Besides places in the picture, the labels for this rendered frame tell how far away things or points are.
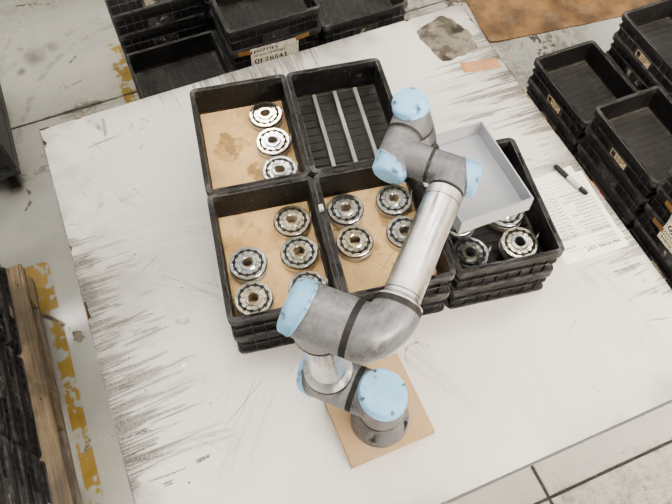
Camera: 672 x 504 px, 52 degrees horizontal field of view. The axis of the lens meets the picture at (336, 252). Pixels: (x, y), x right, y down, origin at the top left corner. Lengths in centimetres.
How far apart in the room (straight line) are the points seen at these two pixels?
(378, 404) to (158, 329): 72
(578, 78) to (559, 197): 108
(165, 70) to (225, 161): 117
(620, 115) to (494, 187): 129
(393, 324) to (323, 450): 68
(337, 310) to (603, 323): 104
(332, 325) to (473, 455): 76
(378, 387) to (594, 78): 205
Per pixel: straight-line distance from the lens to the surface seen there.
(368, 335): 123
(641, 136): 298
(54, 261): 309
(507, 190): 181
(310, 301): 125
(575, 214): 226
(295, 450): 185
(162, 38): 333
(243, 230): 197
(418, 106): 145
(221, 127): 221
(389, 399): 162
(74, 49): 386
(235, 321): 173
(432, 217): 134
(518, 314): 204
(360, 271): 189
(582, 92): 322
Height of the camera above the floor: 249
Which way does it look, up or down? 60 degrees down
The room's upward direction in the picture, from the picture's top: 1 degrees counter-clockwise
